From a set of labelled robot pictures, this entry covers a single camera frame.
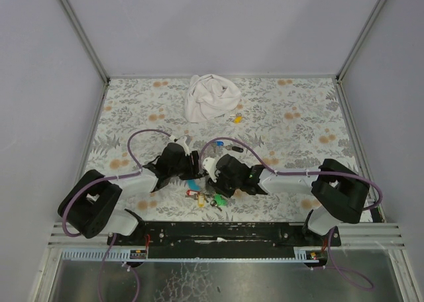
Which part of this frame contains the yellow key tag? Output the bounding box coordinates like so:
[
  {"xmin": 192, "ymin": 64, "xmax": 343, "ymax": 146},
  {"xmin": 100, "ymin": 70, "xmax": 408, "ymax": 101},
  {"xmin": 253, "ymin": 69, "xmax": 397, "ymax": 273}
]
[{"xmin": 197, "ymin": 195, "xmax": 206, "ymax": 208}]

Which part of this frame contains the key with red tag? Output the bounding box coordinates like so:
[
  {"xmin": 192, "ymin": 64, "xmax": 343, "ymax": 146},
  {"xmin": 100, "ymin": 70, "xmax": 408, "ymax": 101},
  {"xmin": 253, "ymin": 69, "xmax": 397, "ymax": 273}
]
[{"xmin": 185, "ymin": 189, "xmax": 200, "ymax": 199}]

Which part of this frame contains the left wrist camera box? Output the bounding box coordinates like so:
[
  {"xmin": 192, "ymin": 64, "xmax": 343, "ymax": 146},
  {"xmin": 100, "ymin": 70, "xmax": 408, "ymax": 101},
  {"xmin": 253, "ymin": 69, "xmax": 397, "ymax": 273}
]
[{"xmin": 170, "ymin": 135, "xmax": 191, "ymax": 156}]

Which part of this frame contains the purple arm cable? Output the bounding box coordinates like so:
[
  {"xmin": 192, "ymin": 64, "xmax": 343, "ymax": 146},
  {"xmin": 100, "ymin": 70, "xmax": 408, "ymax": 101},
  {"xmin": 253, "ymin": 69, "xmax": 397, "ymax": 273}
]
[
  {"xmin": 62, "ymin": 129, "xmax": 180, "ymax": 238},
  {"xmin": 199, "ymin": 136, "xmax": 382, "ymax": 211}
]

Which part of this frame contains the crumpled white cloth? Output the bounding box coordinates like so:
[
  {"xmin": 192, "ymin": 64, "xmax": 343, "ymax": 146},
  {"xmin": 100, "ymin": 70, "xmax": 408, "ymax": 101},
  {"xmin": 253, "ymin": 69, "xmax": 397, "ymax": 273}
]
[{"xmin": 184, "ymin": 74, "xmax": 241, "ymax": 123}]

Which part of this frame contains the blue keyring holder with rings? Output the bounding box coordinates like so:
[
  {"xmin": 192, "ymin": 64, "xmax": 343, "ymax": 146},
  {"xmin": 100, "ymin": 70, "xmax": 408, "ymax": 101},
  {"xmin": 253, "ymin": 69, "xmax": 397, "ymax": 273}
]
[{"xmin": 187, "ymin": 177, "xmax": 208, "ymax": 192}]

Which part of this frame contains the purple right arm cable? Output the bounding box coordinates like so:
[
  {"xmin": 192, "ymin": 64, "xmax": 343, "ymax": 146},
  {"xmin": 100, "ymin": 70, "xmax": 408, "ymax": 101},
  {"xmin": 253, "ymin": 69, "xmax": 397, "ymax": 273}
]
[{"xmin": 199, "ymin": 136, "xmax": 382, "ymax": 211}]

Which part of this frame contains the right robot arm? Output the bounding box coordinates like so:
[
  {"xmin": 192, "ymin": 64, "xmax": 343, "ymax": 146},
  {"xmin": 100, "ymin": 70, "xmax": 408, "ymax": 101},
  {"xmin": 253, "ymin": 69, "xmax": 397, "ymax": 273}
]
[{"xmin": 202, "ymin": 154, "xmax": 370, "ymax": 236}]

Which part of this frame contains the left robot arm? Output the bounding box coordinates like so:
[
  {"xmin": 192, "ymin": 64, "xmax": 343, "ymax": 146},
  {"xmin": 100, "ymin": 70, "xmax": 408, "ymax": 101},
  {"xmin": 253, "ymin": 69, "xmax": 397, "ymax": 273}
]
[{"xmin": 58, "ymin": 142, "xmax": 201, "ymax": 239}]

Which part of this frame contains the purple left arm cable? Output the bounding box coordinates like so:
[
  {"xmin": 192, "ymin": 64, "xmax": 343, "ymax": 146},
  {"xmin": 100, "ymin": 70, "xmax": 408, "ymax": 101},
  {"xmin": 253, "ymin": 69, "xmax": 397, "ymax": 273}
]
[{"xmin": 62, "ymin": 129, "xmax": 180, "ymax": 238}]

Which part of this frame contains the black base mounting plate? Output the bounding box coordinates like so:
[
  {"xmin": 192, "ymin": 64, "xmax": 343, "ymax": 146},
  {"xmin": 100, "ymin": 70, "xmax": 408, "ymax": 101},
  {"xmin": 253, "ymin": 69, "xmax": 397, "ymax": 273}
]
[{"xmin": 114, "ymin": 221, "xmax": 341, "ymax": 260}]

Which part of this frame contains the floral patterned table mat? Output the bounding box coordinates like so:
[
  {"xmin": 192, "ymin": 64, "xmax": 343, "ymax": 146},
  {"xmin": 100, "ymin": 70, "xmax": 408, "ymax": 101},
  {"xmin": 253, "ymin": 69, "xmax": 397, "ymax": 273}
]
[{"xmin": 85, "ymin": 77, "xmax": 358, "ymax": 222}]

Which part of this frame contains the white slotted cable duct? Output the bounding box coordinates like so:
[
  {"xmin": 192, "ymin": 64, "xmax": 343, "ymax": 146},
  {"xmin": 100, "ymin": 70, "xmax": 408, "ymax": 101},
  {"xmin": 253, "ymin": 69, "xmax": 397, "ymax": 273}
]
[{"xmin": 62, "ymin": 247, "xmax": 148, "ymax": 261}]

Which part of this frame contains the key with green tag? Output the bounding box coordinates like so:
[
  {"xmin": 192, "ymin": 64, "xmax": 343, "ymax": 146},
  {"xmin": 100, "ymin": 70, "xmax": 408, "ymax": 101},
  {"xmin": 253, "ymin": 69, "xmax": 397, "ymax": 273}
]
[{"xmin": 210, "ymin": 194, "xmax": 227, "ymax": 211}]

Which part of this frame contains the key with yellow tag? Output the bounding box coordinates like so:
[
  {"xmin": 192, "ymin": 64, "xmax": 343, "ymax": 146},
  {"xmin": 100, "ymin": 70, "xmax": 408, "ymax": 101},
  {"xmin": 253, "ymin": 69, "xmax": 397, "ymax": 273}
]
[{"xmin": 230, "ymin": 113, "xmax": 242, "ymax": 123}]

